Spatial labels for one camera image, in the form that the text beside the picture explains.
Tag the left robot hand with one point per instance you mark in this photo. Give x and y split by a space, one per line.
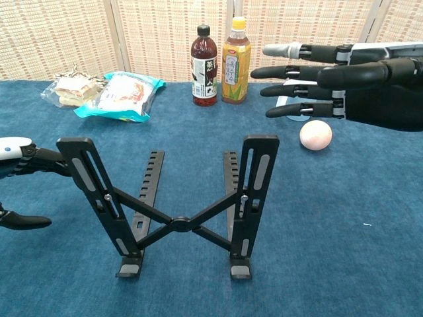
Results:
36 160

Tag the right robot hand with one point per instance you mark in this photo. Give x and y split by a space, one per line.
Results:
380 95

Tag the black folding stand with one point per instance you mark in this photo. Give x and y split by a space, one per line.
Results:
261 143

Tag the pink ball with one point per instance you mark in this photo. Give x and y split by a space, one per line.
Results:
315 135

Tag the clear bagged sandwich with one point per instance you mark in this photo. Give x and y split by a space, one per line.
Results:
71 92

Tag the white plastic measuring cup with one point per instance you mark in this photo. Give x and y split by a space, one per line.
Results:
297 100

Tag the teal snack packet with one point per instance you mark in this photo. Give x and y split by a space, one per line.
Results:
122 97

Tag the blue table cloth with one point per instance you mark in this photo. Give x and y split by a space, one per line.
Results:
330 231

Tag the yellow tea bottle yellow cap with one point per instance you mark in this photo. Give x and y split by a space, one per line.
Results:
235 76

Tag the dark tea bottle black cap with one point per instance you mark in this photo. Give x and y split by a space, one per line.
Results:
204 79

